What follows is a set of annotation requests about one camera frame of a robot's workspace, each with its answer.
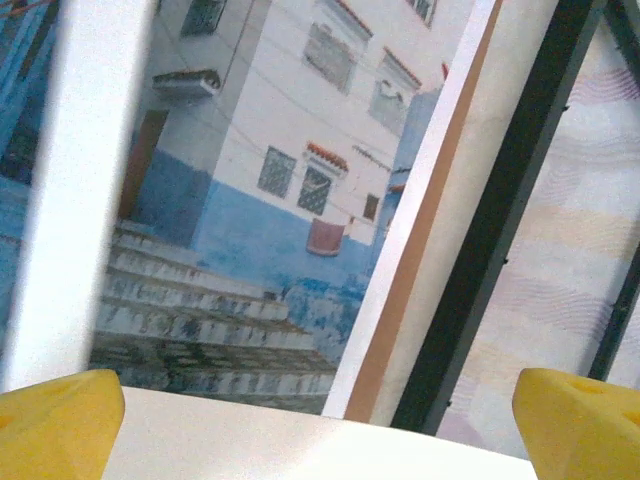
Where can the blue and white street photo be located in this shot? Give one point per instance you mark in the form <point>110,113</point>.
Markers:
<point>250,200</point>

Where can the black picture frame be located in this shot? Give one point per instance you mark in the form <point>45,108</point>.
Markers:
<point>500,210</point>

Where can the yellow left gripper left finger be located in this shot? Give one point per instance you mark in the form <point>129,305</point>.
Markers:
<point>55,430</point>

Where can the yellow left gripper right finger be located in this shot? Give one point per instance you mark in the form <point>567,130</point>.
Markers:
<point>585,435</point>

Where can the white picture mat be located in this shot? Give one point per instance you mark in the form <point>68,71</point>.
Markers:
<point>75,175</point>

